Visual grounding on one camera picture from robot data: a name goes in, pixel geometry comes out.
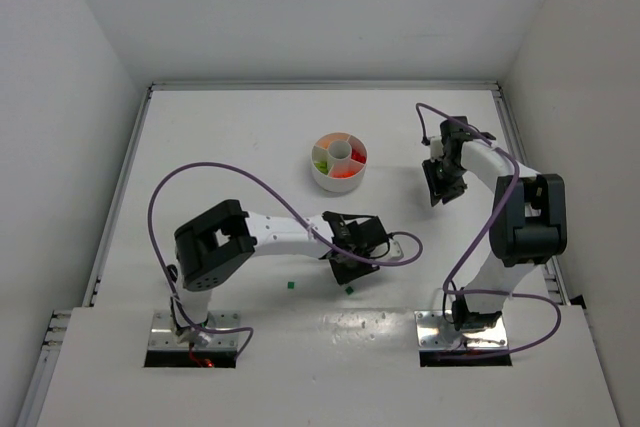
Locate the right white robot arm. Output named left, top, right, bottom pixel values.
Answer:
left=422, top=116, right=567, bottom=331

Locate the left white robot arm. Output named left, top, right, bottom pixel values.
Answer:
left=171, top=199, right=392, bottom=342

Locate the white divided round container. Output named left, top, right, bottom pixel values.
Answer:
left=311, top=132, right=368, bottom=194

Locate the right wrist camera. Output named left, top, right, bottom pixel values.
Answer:
left=422, top=136, right=444, bottom=162

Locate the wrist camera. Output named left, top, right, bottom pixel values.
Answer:
left=386, top=239, right=404, bottom=262
left=422, top=136, right=444, bottom=162

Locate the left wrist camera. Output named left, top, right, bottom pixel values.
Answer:
left=386, top=239, right=404, bottom=262

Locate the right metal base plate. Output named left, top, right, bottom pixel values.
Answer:
left=414, top=310, right=509, bottom=353

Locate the metal base plate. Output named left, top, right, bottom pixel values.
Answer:
left=147, top=310, right=240, bottom=352
left=414, top=310, right=509, bottom=353

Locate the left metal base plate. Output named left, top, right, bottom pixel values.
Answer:
left=147, top=310, right=240, bottom=352

